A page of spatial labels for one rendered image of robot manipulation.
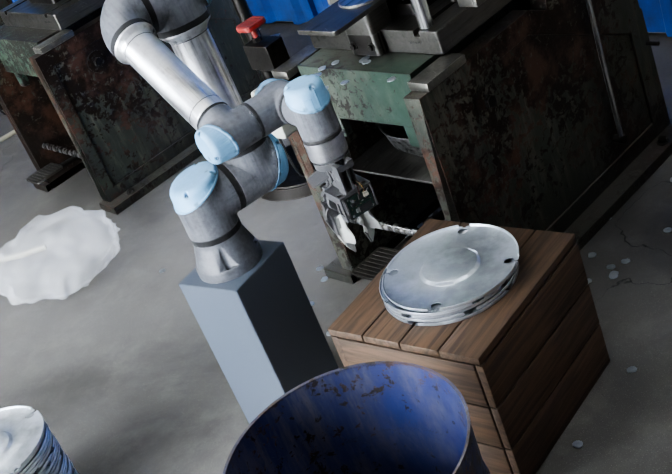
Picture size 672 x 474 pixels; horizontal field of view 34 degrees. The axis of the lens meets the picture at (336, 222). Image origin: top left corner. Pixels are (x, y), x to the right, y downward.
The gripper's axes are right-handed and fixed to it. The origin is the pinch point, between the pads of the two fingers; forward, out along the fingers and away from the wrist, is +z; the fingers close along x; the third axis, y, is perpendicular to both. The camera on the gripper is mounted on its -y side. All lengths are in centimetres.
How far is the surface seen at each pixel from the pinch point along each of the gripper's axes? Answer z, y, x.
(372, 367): 8.1, 25.3, -16.1
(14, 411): 30, -67, -73
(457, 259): 16.0, 1.1, 17.9
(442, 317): 19.1, 10.3, 6.3
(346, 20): -23, -47, 34
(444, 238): 16.5, -8.8, 21.4
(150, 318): 55, -115, -28
